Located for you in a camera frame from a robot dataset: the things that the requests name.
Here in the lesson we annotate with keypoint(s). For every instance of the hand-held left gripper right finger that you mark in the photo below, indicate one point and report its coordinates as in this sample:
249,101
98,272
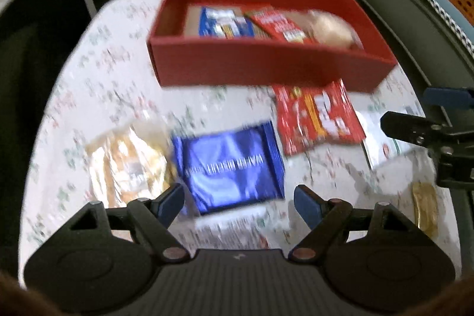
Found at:
307,203

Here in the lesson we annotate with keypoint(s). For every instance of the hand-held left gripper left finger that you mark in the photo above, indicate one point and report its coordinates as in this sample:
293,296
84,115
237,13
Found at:
170,201

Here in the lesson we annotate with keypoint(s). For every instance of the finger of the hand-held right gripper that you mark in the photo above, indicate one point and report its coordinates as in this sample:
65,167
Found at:
444,95
407,127

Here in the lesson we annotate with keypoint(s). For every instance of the white and green snack packet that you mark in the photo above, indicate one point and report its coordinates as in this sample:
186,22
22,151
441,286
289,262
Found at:
377,145

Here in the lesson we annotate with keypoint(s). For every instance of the clear-wrapped round cookie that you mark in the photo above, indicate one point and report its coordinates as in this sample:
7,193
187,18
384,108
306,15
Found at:
126,164

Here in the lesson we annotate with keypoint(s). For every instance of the blue wafer packet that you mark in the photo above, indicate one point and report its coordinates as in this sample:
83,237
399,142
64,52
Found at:
229,168

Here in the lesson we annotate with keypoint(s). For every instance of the red gummy packet white print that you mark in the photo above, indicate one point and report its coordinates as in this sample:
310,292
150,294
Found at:
314,116

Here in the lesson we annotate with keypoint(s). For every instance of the clear-wrapped white cake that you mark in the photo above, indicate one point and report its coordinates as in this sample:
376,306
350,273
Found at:
333,29

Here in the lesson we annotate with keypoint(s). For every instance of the red cardboard box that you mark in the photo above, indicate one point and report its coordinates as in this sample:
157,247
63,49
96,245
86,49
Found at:
259,64

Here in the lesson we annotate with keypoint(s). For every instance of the red packet with green label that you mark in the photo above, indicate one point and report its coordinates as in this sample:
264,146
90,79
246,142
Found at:
277,23

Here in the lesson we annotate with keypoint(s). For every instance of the blue and white snack packet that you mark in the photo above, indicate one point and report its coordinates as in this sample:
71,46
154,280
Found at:
222,23

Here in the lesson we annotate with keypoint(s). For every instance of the gold foil packet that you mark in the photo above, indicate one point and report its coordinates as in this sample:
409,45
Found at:
426,208

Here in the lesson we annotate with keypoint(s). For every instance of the white printed snack packet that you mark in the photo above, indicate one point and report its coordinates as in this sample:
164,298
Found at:
229,231

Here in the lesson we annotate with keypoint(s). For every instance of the floral tablecloth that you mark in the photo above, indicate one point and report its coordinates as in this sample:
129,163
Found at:
111,60

